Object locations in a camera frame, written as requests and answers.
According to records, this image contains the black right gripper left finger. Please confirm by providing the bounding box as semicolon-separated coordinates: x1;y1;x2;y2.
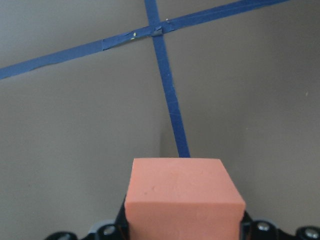
114;198;130;240

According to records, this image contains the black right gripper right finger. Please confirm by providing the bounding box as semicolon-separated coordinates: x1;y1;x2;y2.
239;211;253;240

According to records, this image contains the orange foam block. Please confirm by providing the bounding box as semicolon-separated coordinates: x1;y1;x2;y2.
124;157;246;240

